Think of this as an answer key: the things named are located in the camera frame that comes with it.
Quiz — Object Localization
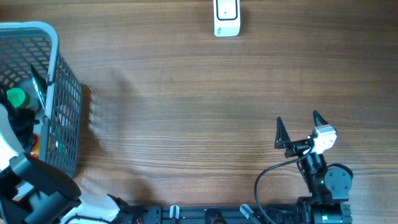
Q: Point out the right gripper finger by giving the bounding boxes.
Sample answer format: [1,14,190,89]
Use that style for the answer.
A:
[313,110,328,127]
[274,117,291,149]

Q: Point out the green lid jar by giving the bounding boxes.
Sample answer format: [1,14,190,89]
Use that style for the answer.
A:
[7,88,40,112]

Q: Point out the red sauce bottle green cap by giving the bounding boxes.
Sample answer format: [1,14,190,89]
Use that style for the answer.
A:
[30,134,40,158]

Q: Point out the green 3M gloves packet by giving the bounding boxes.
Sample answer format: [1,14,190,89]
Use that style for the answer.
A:
[30,64,48,109]

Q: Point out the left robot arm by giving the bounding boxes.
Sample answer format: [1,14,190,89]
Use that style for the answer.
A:
[1,106,135,223]

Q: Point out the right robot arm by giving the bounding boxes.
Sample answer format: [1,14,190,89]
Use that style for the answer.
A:
[269,111,353,224]

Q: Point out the white barcode scanner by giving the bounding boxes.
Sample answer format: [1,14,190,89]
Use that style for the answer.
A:
[213,0,241,37]

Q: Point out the grey plastic shopping basket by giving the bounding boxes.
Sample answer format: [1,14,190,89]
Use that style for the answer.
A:
[1,21,83,177]

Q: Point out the right camera black cable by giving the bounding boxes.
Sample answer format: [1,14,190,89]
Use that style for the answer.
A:
[254,143,315,224]

